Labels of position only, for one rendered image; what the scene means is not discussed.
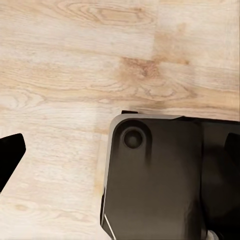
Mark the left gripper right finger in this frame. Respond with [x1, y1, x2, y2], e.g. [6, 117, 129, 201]
[224, 132, 240, 173]

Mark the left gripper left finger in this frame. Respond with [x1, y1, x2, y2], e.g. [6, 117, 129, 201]
[0, 133, 26, 193]

